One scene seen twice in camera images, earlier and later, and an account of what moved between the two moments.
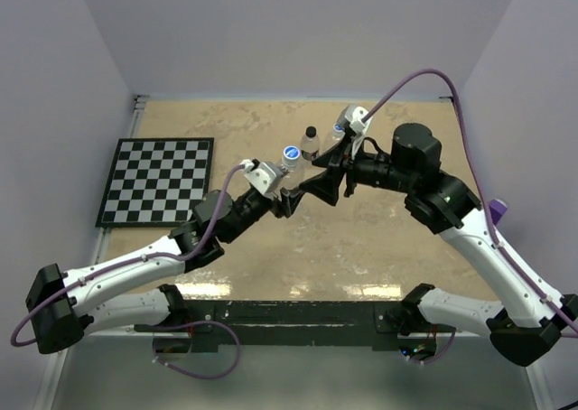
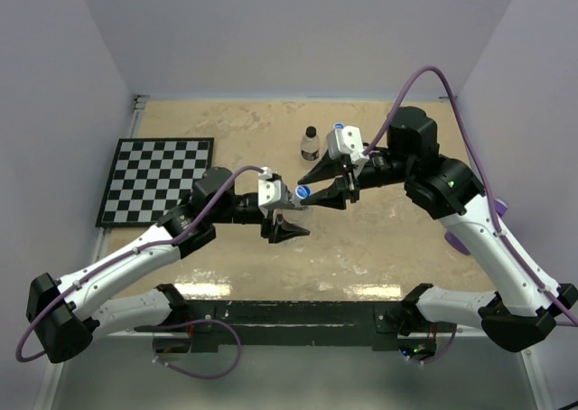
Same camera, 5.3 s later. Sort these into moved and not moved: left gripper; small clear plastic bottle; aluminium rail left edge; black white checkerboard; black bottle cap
Moved: left gripper
Not moved: aluminium rail left edge; black bottle cap; black white checkerboard; small clear plastic bottle
